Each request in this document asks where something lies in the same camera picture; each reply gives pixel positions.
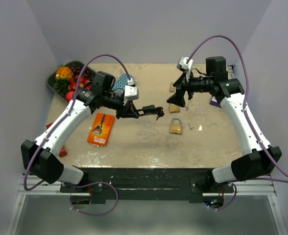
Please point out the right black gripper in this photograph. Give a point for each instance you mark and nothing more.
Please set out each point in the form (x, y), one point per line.
(183, 83)

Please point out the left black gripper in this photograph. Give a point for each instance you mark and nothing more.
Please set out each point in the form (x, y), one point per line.
(130, 110)

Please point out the small brass padlock with keys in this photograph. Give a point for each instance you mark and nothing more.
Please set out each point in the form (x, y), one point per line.
(172, 88)

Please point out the long shackle brass padlock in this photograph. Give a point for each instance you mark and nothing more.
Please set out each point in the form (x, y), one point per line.
(174, 108)

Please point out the black key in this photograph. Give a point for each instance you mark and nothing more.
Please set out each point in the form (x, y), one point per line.
(159, 112)

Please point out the short shackle brass padlock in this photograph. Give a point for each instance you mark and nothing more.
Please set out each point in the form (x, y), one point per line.
(176, 126)

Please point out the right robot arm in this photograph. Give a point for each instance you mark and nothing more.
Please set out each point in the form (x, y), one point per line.
(258, 155)

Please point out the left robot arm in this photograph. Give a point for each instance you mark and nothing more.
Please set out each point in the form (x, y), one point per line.
(40, 156)

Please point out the blue zigzag sponge pack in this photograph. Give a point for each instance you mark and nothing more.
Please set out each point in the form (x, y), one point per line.
(122, 81)

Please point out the purple white box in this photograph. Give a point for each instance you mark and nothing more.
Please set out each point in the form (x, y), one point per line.
(214, 102)

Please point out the orange razor box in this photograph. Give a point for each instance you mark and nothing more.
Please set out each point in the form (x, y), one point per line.
(101, 129)

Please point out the small red apples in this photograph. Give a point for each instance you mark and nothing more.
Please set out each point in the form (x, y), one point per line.
(74, 81)

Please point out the red apple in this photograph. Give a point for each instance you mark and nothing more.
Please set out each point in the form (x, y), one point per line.
(69, 96)

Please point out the dark grape bunch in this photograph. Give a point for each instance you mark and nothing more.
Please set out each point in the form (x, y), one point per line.
(88, 74)

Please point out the red small box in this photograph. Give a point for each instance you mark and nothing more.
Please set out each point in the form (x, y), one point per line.
(62, 152)

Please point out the orange flower ball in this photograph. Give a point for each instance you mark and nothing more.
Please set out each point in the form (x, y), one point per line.
(63, 73)

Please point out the grey fruit tray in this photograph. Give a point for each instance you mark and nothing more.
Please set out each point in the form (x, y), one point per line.
(60, 87)

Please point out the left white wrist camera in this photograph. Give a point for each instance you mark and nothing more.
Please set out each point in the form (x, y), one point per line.
(131, 92)

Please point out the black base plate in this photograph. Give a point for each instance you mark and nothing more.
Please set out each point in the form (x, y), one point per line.
(155, 184)

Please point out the aluminium frame rail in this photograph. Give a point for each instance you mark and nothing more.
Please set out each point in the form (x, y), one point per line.
(262, 185)

